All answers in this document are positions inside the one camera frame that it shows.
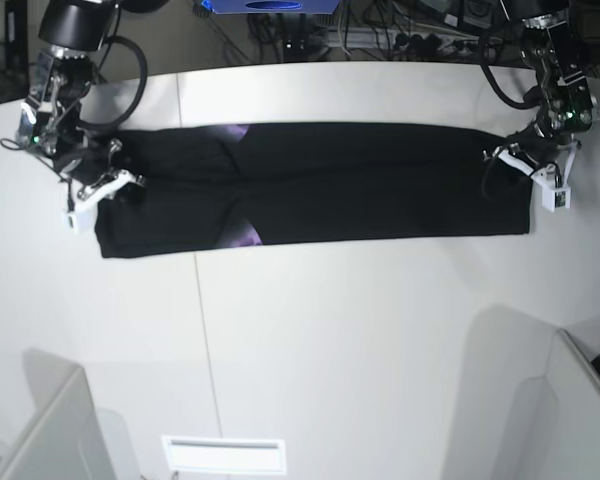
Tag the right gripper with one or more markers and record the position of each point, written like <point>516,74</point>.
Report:
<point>93,161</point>

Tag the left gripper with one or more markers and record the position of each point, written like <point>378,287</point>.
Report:
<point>541,145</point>

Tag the black T-shirt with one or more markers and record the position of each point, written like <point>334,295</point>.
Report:
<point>230,186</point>

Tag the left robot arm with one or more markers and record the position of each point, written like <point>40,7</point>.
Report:
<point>561,97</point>

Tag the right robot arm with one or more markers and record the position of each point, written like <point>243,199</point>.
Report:
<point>51,128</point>

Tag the blue box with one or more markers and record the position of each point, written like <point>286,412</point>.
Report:
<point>225,7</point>

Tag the white right partition panel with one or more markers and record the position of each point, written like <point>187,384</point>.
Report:
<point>553,428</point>

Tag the white partition panel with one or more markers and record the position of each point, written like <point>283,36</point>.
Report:
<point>67,437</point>
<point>553,428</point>

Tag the white left partition panel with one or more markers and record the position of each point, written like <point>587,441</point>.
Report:
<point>67,437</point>

